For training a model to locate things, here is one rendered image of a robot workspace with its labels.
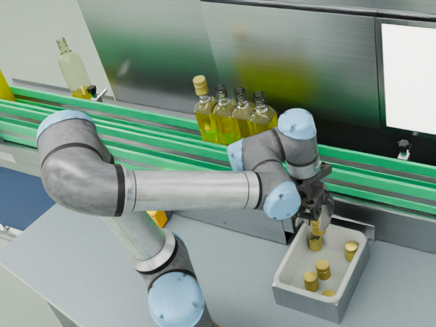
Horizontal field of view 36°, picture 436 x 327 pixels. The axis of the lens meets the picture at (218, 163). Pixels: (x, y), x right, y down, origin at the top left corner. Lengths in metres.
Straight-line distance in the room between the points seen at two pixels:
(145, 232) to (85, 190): 0.30
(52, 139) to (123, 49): 0.90
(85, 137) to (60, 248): 0.85
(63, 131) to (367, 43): 0.76
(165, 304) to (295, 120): 0.47
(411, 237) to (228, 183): 0.66
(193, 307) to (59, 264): 0.69
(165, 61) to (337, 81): 0.57
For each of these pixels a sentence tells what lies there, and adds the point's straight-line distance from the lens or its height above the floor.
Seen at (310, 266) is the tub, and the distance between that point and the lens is 1.77.
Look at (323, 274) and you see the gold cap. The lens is 1.72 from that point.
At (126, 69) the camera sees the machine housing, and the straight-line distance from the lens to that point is 2.17.
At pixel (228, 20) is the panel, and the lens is 1.78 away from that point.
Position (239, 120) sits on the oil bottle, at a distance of 1.77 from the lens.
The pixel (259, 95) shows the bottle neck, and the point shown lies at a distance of 1.72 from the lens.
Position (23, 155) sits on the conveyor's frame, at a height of 0.85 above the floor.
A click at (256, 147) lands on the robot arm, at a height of 1.25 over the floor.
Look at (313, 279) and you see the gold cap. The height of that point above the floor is 0.81.
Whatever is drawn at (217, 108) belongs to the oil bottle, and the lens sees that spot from 1.79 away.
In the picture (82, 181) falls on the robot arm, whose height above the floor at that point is 1.42.
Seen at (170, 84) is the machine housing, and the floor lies 0.99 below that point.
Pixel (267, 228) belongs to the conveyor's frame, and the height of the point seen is 0.81.
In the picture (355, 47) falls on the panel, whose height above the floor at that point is 1.23.
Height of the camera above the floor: 2.17
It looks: 42 degrees down
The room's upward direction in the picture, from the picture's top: 16 degrees counter-clockwise
